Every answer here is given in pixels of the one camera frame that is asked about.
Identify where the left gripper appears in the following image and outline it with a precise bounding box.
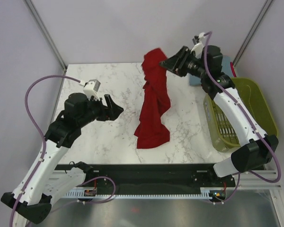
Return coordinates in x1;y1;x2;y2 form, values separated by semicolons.
78;94;124;127

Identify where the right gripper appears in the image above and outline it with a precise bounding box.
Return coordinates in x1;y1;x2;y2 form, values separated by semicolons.
160;45;209;79

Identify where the red t-shirt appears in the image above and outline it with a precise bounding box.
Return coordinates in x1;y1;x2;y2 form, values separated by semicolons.
134;48;171;149

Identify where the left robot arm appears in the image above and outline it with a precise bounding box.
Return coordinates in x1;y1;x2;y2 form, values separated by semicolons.
1;93;124;227

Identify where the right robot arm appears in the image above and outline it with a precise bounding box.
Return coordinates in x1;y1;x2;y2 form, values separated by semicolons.
160;45;279;186

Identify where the folded blue t-shirt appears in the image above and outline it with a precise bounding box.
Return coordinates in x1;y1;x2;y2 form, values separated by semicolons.
188;55;233;86

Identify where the olive green plastic basket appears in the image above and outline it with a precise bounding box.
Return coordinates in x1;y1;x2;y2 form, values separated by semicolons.
203;78;278;152

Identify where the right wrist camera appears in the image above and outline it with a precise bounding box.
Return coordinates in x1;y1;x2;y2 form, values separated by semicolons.
191;32;206;55

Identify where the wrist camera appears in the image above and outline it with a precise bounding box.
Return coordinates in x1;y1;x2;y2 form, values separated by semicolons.
80;79;101;100
191;32;206;55

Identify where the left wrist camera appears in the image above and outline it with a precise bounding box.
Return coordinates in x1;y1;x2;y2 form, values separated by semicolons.
80;79;101;100

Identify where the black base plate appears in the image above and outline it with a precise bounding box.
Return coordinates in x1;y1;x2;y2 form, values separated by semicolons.
54;163;236;196

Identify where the white slotted cable duct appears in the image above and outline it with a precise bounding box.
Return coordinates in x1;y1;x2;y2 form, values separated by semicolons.
62;187;225;200

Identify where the right aluminium frame post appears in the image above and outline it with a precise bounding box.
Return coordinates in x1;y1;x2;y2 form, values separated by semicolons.
233;0;274;67

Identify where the aluminium frame post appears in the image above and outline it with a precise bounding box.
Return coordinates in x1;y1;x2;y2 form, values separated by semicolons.
233;0;274;67
23;0;67;72

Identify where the left aluminium frame post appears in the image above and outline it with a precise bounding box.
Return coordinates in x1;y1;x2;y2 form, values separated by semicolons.
23;0;67;72

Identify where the aluminium rail profile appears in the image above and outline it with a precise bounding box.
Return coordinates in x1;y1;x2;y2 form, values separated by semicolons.
238;170;281;190

